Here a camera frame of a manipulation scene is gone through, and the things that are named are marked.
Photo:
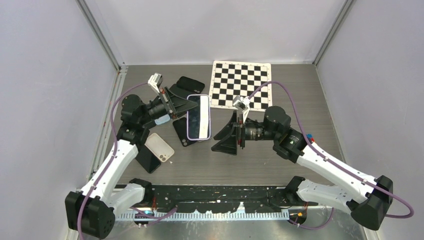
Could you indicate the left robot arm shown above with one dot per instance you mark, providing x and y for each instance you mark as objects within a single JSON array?
[{"x": 93, "y": 210}]

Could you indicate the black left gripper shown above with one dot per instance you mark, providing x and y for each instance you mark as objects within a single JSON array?
[{"x": 177, "y": 104}]

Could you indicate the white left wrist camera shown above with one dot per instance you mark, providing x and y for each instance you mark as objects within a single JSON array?
[{"x": 155, "y": 82}]

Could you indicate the black phone case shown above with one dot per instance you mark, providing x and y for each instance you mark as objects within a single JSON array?
[{"x": 180, "y": 127}]

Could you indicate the black white chessboard mat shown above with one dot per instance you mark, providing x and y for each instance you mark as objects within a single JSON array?
[{"x": 234, "y": 78}]

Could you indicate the red blue toy block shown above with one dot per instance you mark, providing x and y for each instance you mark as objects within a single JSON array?
[{"x": 310, "y": 138}]

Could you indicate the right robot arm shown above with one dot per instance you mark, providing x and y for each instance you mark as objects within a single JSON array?
[{"x": 366, "y": 198}]

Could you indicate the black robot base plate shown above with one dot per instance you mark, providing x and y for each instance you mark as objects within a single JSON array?
[{"x": 219, "y": 199}]

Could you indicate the aluminium front rail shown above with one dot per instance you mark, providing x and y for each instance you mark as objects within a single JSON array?
[{"x": 362, "y": 213}]

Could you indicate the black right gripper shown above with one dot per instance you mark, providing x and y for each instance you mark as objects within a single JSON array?
[{"x": 228, "y": 145}]

